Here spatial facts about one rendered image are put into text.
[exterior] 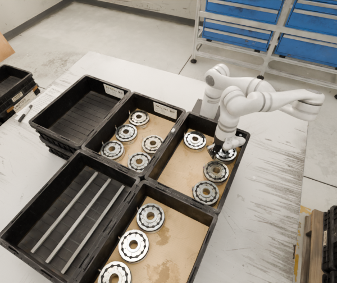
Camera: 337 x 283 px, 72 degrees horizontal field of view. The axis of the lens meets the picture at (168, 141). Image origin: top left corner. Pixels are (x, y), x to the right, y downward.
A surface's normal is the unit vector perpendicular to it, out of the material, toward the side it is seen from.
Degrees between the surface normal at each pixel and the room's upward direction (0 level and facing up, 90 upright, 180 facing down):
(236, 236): 0
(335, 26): 90
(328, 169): 0
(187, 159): 0
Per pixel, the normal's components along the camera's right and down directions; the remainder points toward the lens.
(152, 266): 0.00, -0.62
